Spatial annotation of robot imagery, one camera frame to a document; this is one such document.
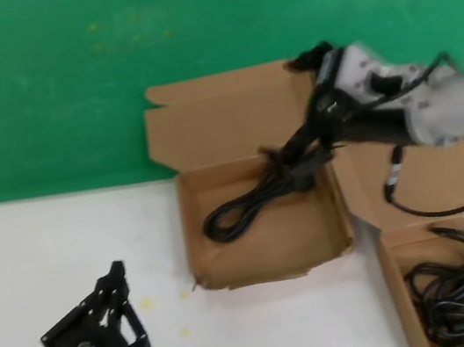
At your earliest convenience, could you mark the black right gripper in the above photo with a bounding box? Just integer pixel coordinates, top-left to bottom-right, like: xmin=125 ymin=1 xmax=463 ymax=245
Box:
xmin=269 ymin=63 xmax=415 ymax=171

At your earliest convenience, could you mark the open cardboard box with hole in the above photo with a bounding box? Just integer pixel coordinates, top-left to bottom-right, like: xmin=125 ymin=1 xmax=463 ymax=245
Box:
xmin=137 ymin=51 xmax=360 ymax=301

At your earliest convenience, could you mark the green table mat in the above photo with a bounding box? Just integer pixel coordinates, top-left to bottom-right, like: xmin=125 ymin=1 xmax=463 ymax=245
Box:
xmin=0 ymin=0 xmax=464 ymax=209

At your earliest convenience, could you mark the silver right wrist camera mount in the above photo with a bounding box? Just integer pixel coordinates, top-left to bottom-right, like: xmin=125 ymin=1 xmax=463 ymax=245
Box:
xmin=311 ymin=31 xmax=438 ymax=124

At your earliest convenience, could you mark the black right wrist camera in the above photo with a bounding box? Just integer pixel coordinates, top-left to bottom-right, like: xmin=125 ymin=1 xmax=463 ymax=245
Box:
xmin=280 ymin=39 xmax=335 ymax=77

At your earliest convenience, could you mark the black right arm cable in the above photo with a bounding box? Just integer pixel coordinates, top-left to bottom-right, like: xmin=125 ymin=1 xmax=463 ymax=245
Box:
xmin=376 ymin=133 xmax=464 ymax=227

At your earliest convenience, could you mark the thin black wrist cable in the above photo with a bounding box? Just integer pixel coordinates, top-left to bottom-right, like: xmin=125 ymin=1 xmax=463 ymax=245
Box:
xmin=331 ymin=49 xmax=460 ymax=119

